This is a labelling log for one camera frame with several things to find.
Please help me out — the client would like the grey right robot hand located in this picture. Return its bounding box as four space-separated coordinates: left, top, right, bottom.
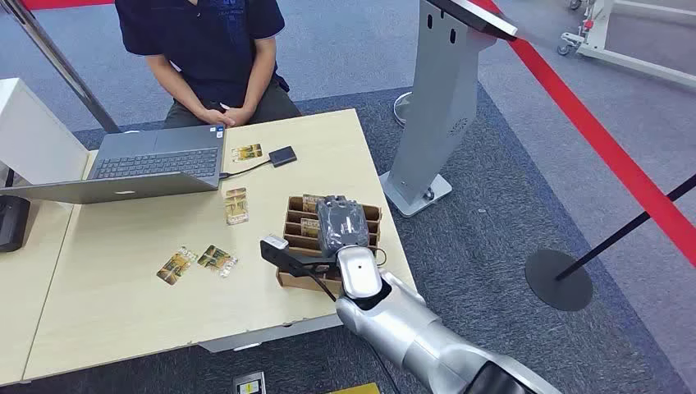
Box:
315 195 373 259

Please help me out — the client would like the person's left hand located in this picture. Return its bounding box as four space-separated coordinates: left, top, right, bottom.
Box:
225 106 255 128

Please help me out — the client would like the person's right hand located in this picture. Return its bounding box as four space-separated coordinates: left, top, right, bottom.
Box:
196 108 236 129

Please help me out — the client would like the cardboard card holder box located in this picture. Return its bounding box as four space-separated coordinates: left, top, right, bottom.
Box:
275 195 383 293

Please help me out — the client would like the black card reader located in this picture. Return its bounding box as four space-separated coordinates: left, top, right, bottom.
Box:
268 145 299 168

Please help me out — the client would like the person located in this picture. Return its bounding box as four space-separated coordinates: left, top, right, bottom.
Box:
114 0 303 131

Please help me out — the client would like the grey laptop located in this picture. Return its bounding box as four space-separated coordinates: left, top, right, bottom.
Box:
0 124 228 205

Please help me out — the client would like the round white base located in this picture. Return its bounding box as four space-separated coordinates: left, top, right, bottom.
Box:
392 91 414 128

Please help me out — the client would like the grey kiosk stand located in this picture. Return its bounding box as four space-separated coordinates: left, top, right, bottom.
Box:
378 0 520 219

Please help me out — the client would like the slanted metal pole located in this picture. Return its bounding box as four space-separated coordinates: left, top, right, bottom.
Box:
0 0 122 135

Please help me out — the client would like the yellow floor marker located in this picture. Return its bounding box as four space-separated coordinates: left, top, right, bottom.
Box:
327 383 382 394

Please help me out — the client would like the white box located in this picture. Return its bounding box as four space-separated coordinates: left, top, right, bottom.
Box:
0 77 91 186

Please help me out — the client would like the floor socket plate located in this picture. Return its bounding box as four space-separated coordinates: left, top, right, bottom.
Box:
232 371 268 394

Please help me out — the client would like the black stanchion with round base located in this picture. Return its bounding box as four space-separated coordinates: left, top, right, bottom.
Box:
524 173 696 313

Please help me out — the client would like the black device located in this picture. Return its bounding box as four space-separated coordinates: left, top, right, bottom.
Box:
0 195 31 254

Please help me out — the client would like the red barrier belt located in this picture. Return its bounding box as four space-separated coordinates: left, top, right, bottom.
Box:
470 0 696 268

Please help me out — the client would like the black card reader cable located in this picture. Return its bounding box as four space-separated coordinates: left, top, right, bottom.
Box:
218 158 272 180

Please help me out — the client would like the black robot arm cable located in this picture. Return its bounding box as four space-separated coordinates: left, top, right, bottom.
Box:
302 245 402 394

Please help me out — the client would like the black wrist camera with pale box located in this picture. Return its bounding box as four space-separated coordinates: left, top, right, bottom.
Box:
259 234 339 279

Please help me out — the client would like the white wheeled frame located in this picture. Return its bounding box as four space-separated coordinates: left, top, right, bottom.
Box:
556 0 696 91

